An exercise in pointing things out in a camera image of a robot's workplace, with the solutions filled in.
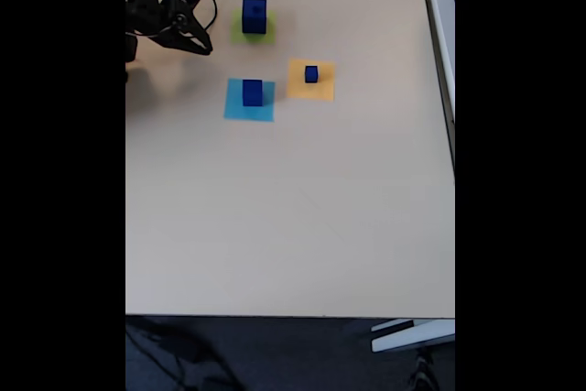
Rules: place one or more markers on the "large blue cube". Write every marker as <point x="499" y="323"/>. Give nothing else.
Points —
<point x="254" y="22"/>

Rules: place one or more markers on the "medium blue cube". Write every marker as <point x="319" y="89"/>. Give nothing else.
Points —
<point x="252" y="93"/>

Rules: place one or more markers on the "small blue cube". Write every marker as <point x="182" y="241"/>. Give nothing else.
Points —
<point x="311" y="74"/>

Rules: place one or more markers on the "green paper square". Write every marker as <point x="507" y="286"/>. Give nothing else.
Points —
<point x="235" y="31"/>

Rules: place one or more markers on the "light blue paper square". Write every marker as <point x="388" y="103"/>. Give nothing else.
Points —
<point x="233" y="109"/>

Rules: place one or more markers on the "orange paper square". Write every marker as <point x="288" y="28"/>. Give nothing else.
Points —
<point x="297" y="89"/>

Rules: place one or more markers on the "white neighbouring table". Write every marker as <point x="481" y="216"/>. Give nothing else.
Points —
<point x="441" y="43"/>

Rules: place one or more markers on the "white table foot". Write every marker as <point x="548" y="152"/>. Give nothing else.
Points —
<point x="412" y="336"/>

